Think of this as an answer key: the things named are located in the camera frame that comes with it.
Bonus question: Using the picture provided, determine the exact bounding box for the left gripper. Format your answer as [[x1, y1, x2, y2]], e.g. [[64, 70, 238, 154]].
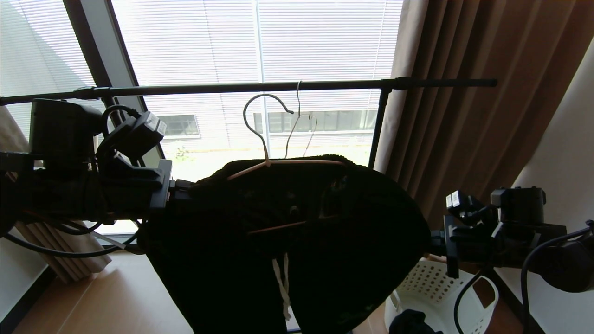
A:
[[93, 159, 173, 221]]

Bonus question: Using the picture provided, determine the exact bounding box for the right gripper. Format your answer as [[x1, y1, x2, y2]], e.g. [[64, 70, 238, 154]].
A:
[[443, 214, 506, 279]]

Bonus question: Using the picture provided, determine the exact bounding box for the black garment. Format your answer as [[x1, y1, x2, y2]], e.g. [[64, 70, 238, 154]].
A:
[[137, 154, 432, 334], [389, 308, 444, 334]]

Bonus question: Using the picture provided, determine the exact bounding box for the pink clothes hanger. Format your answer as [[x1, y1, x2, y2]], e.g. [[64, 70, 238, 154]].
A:
[[226, 94, 346, 236], [284, 81, 318, 159]]

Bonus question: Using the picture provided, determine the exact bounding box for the white laundry basket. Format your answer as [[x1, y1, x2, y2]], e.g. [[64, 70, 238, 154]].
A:
[[384, 259, 500, 334]]

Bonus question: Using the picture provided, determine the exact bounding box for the black clothes rack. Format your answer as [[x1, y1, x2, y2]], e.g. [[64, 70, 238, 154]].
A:
[[0, 78, 498, 170]]

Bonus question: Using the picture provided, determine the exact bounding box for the window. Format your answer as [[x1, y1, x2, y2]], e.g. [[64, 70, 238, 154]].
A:
[[0, 0, 404, 238]]

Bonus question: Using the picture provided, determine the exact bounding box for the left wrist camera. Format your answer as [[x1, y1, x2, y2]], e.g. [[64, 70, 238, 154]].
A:
[[95, 106, 167, 179]]

